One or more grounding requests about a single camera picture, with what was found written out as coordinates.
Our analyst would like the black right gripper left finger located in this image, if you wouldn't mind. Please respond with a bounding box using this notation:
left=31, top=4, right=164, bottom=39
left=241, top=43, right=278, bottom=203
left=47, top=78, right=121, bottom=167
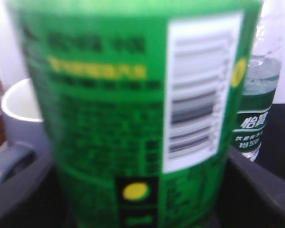
left=0, top=152, right=68, bottom=228

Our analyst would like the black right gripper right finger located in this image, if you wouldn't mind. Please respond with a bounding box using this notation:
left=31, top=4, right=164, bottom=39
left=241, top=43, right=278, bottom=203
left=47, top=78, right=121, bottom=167
left=211, top=147, right=285, bottom=228

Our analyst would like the green soda bottle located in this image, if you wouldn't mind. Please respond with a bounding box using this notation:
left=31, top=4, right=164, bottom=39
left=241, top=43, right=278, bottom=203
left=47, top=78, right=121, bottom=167
left=6, top=0, right=263, bottom=228

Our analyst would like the clear cestbon water bottle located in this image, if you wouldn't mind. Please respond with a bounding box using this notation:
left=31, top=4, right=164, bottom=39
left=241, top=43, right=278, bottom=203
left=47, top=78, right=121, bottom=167
left=232, top=10, right=283, bottom=162

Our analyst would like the grey mug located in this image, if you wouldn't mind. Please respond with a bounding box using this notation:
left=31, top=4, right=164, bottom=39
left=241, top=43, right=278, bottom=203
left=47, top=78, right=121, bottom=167
left=1, top=78, right=50, bottom=156

